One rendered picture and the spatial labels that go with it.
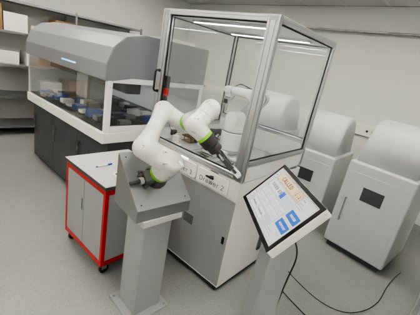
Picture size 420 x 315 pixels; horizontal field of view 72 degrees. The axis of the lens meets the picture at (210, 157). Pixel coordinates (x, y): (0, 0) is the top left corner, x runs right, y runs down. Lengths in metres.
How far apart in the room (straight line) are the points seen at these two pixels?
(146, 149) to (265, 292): 0.98
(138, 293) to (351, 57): 4.29
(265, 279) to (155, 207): 0.71
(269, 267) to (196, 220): 0.89
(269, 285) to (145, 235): 0.76
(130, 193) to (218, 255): 0.91
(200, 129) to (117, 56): 1.39
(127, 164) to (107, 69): 1.11
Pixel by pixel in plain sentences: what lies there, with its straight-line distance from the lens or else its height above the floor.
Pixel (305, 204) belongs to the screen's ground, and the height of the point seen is 1.16.
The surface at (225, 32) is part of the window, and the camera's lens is 2.06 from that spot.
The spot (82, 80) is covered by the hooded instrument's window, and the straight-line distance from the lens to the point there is 3.04.
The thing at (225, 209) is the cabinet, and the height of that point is 0.71.
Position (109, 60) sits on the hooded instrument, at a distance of 2.64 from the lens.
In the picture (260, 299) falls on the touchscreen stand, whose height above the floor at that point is 0.54.
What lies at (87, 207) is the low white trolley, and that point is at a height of 0.48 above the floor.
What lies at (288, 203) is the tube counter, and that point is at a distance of 1.44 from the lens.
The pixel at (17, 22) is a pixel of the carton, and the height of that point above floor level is 1.68.
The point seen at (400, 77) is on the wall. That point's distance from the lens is 4.82.
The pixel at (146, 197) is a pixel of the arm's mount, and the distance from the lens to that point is 1.71.
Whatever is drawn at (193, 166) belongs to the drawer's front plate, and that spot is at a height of 0.91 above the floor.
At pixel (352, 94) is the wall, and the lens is 4.97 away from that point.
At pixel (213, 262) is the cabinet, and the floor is 0.25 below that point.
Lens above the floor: 1.68
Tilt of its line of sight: 18 degrees down
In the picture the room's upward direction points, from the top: 11 degrees clockwise
